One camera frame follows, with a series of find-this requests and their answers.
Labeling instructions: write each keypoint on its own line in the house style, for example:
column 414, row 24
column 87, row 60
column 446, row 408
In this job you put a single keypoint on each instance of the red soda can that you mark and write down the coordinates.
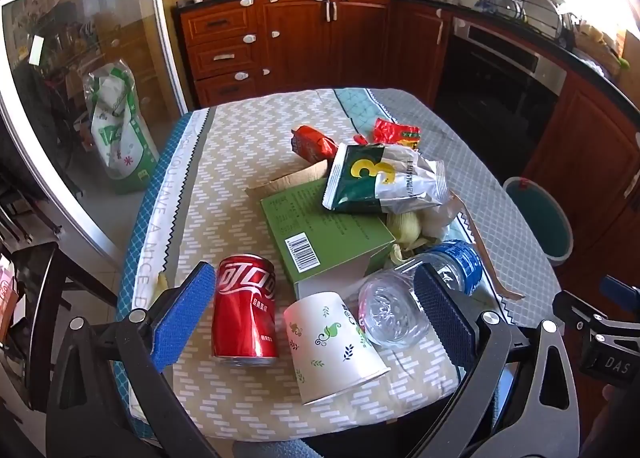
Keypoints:
column 245, row 308

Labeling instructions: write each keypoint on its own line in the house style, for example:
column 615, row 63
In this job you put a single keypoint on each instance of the brown paper strip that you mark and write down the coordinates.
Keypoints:
column 480, row 238

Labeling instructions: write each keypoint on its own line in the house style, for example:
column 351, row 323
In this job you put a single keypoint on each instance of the woven basket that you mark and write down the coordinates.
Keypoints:
column 600, row 53

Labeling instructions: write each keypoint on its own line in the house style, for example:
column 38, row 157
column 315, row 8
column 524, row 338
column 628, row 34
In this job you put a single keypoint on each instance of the glass sliding door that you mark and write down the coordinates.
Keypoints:
column 50, row 28

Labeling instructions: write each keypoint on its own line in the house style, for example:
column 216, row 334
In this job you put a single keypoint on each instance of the green and white plastic sack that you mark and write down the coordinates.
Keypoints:
column 120, row 138

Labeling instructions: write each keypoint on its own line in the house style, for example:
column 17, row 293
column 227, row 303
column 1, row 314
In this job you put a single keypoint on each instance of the pale yellow peel scrap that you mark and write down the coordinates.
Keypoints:
column 162, row 284

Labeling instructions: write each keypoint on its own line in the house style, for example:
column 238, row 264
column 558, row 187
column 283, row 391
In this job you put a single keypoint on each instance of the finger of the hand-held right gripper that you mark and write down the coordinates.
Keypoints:
column 575, row 309
column 614, row 286

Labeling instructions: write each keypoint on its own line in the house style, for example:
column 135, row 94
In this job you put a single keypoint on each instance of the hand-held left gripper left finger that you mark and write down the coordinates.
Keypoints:
column 182, row 318

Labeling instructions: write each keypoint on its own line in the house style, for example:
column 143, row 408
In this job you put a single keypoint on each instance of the red packet with green label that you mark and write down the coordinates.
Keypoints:
column 395, row 130

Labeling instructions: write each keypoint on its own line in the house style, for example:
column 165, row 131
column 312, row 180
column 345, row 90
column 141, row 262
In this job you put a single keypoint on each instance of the orange-red snack wrapper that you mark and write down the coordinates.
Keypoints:
column 312, row 143

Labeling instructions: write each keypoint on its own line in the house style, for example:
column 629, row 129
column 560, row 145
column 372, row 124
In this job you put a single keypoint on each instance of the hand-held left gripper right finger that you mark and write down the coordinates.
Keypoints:
column 445, row 323

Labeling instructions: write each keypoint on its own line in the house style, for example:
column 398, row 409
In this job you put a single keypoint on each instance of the white leaf-print paper cup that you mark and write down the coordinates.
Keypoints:
column 330, row 348

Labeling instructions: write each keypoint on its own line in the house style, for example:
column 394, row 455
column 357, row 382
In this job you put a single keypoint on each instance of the green cardboard box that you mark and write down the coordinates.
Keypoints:
column 330, row 233

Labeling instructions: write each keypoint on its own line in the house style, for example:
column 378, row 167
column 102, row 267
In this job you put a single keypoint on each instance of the red wooden kitchen cabinets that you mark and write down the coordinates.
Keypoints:
column 300, row 43

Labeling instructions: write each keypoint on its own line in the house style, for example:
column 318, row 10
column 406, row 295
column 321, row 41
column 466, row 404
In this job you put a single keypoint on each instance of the patterned tablecloth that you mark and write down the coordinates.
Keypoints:
column 225, row 178

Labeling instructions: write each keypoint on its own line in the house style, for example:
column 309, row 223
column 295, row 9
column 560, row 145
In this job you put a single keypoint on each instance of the green vegetable scraps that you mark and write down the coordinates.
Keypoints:
column 404, row 228

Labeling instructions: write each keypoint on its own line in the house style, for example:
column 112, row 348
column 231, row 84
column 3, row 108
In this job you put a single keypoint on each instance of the teal trash bin grey rim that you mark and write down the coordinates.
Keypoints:
column 537, row 218

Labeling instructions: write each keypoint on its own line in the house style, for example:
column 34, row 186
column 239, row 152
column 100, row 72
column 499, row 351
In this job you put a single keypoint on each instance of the green and white snack bag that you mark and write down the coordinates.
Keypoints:
column 380, row 178

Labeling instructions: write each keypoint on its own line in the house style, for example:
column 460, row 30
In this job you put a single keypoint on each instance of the built-in black oven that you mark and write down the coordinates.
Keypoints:
column 490, row 88

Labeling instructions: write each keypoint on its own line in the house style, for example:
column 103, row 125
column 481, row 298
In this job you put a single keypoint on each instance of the clear plastic bottle blue label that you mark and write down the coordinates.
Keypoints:
column 390, row 308

